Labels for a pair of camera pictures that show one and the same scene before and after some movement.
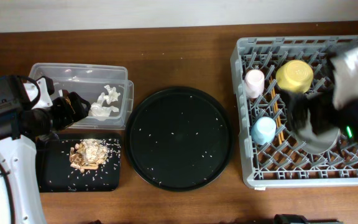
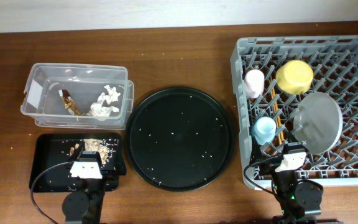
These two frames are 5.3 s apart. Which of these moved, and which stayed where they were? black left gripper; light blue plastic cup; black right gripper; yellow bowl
Moved: black left gripper; black right gripper
Stayed: light blue plastic cup; yellow bowl
